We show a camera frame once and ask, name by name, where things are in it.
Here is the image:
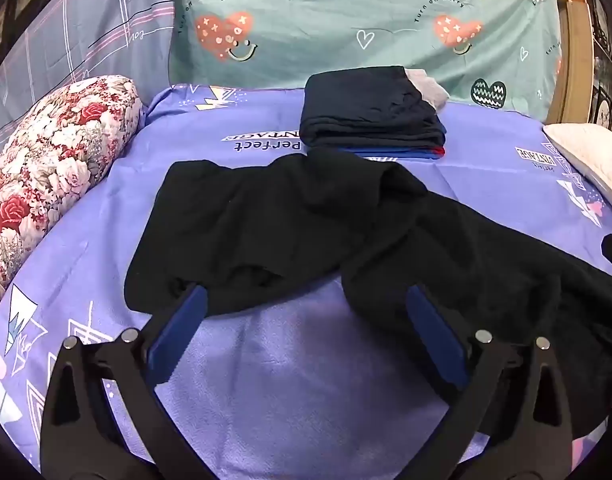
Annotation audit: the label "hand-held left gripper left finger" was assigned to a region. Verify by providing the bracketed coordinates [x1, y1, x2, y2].
[40, 284, 211, 480]

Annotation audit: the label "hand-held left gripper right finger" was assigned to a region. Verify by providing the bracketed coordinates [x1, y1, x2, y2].
[406, 285, 572, 480]

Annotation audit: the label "black pants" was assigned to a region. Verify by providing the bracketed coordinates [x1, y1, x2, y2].
[123, 147, 612, 446]

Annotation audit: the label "white pillow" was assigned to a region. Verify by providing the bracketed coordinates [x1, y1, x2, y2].
[542, 122, 612, 207]

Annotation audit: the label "purple printed bed sheet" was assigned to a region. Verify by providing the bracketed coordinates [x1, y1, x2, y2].
[0, 84, 612, 480]

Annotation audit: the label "black framed picture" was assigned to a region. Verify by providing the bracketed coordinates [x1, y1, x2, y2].
[593, 85, 612, 125]

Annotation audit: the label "folded blue garment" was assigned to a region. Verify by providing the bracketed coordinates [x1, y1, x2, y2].
[336, 144, 447, 162]

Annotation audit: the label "floral bolster pillow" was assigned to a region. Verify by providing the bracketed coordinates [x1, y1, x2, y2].
[0, 75, 146, 317]

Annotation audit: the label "grey cloth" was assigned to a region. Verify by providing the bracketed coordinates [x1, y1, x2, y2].
[403, 67, 451, 109]

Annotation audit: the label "grey plaid sheet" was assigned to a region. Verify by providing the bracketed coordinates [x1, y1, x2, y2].
[0, 0, 187, 137]

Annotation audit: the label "teal heart print blanket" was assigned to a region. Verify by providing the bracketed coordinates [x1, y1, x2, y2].
[168, 0, 561, 123]

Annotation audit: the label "wooden bed frame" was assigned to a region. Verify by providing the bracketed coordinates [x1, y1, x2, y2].
[556, 0, 594, 126]

